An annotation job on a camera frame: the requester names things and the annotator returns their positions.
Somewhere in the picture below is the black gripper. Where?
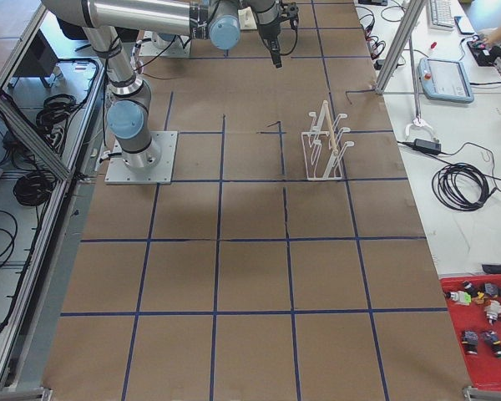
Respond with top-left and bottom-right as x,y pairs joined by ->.
256,2 -> 297,69

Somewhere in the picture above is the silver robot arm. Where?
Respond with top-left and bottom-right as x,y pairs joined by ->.
44,1 -> 299,169

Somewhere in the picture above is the metal rod with claw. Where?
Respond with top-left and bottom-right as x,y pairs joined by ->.
404,38 -> 439,143

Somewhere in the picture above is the white keyboard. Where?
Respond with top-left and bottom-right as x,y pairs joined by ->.
426,0 -> 454,31

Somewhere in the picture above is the black power adapter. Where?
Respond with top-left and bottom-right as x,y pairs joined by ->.
412,139 -> 442,155

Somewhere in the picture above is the teach pendant tablet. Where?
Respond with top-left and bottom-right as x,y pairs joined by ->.
417,58 -> 474,104

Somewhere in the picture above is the red parts tray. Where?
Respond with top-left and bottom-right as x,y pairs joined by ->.
440,275 -> 501,391

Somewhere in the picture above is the white wire cup rack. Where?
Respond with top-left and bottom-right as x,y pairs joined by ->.
301,100 -> 355,181

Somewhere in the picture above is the aluminium frame post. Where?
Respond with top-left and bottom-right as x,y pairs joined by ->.
375,0 -> 426,94

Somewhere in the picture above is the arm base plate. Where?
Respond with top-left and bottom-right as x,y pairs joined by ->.
105,131 -> 178,185

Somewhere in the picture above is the coiled black cable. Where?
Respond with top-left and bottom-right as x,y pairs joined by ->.
432,163 -> 491,211

